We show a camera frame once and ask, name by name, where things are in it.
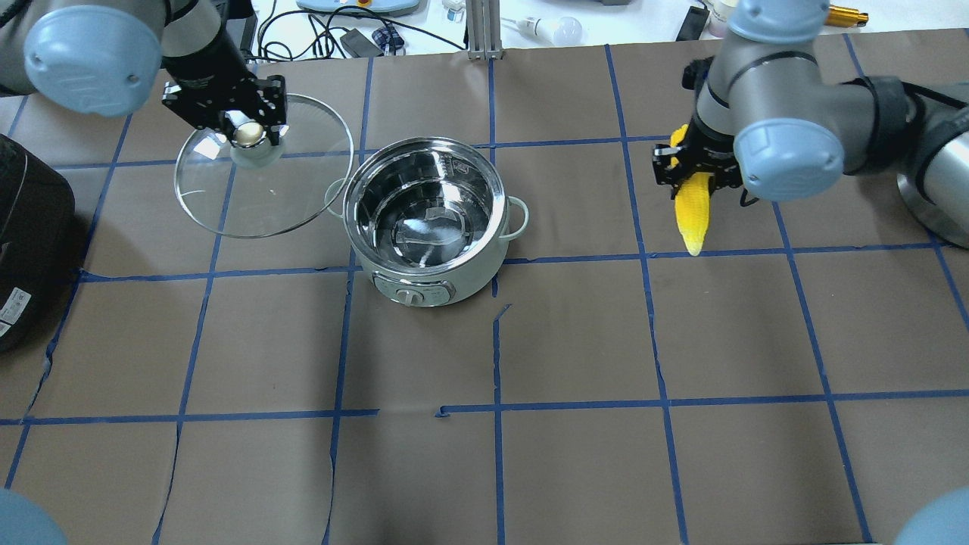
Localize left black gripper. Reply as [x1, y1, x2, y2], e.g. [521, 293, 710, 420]
[162, 73, 288, 146]

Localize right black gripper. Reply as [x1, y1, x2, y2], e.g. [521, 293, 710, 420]
[653, 121, 742, 199]

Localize yellow corn cob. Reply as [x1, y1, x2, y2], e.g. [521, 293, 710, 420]
[674, 172, 713, 257]

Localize glass pot lid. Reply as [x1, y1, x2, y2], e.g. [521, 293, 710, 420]
[173, 93, 354, 239]

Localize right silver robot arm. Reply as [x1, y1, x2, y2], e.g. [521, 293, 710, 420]
[652, 1, 968, 256]

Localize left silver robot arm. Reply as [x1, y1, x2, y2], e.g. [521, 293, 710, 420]
[1, 1, 287, 148]

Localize light green electric pot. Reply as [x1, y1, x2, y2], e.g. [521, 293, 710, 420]
[326, 137, 531, 308]

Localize black phone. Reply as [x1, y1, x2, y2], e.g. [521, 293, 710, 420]
[675, 6, 710, 42]

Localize black power adapter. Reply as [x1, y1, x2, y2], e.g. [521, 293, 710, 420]
[339, 29, 384, 58]

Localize white light bulb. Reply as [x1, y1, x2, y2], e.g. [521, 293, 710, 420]
[513, 15, 584, 46]

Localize gold brass fitting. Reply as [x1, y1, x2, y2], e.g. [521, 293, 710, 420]
[824, 5, 870, 29]

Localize dark brown rice cooker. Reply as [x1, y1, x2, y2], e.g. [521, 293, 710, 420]
[1, 135, 75, 352]

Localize aluminium frame post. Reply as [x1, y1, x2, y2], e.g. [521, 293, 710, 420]
[465, 0, 504, 60]

